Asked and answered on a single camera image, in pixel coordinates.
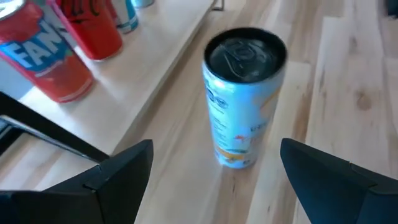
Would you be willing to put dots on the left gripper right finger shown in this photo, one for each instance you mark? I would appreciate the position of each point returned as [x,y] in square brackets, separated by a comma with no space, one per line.
[342,196]

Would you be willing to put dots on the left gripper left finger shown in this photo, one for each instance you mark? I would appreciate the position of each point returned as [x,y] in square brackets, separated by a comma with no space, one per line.
[109,193]

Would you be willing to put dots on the red Fanta can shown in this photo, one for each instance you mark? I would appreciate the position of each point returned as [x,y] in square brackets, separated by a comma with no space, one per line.
[46,68]

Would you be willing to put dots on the red Coca-Cola can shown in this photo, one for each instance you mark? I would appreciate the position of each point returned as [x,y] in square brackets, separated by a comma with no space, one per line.
[93,34]

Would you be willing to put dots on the blue silver Red Bull can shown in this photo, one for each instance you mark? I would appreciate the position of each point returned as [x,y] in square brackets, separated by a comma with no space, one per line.
[126,15]

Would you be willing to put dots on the wooden shelf black metal frame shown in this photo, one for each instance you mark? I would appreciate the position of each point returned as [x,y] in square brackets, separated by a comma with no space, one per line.
[130,93]

